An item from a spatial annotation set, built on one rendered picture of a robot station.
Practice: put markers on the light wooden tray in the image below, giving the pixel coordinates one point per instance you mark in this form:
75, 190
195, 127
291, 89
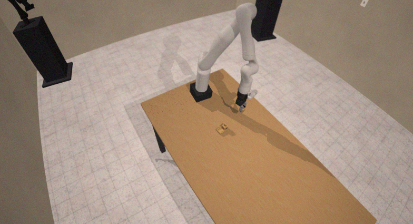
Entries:
220, 130

